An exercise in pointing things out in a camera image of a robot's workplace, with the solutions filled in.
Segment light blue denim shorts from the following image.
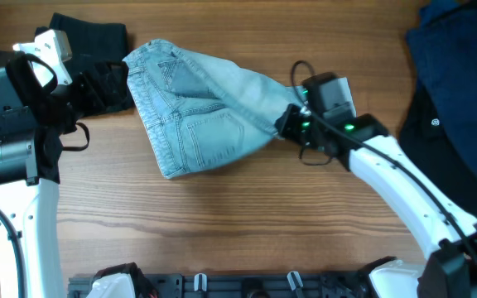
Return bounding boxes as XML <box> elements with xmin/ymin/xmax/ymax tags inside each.
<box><xmin>123</xmin><ymin>39</ymin><xmax>297</xmax><ymax>179</ymax></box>

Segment dark navy denim garment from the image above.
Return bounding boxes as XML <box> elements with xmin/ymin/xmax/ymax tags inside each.
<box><xmin>406</xmin><ymin>0</ymin><xmax>477</xmax><ymax>177</ymax></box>

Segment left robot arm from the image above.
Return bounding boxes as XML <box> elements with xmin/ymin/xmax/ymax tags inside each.
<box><xmin>0</xmin><ymin>51</ymin><xmax>127</xmax><ymax>297</ymax></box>

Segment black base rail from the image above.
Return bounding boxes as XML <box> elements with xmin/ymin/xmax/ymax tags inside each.
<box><xmin>67</xmin><ymin>271</ymin><xmax>372</xmax><ymax>298</ymax></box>

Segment black cable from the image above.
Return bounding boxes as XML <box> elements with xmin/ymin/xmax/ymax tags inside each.
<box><xmin>0</xmin><ymin>188</ymin><xmax>27</xmax><ymax>298</ymax></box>
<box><xmin>290</xmin><ymin>60</ymin><xmax>477</xmax><ymax>298</ymax></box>

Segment folded black garment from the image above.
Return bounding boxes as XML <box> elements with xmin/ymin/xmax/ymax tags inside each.
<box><xmin>35</xmin><ymin>12</ymin><xmax>134</xmax><ymax>108</ymax></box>

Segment black garment with logo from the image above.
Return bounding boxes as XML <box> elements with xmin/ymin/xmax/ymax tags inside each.
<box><xmin>398</xmin><ymin>84</ymin><xmax>477</xmax><ymax>218</ymax></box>

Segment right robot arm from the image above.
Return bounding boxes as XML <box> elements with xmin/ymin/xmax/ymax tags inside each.
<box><xmin>276</xmin><ymin>73</ymin><xmax>477</xmax><ymax>297</ymax></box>

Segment right black cable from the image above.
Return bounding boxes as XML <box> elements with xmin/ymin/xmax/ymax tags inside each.
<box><xmin>290</xmin><ymin>60</ymin><xmax>477</xmax><ymax>298</ymax></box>

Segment left black cable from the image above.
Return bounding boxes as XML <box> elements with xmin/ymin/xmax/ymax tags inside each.
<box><xmin>0</xmin><ymin>188</ymin><xmax>27</xmax><ymax>298</ymax></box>

